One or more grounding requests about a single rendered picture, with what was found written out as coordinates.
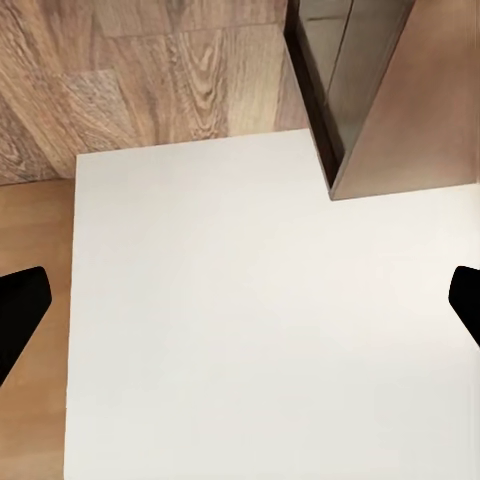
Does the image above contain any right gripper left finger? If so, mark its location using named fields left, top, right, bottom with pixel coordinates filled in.
left=0, top=266, right=52, bottom=385

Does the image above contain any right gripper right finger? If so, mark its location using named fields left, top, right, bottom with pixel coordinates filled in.
left=448, top=265, right=480, bottom=347

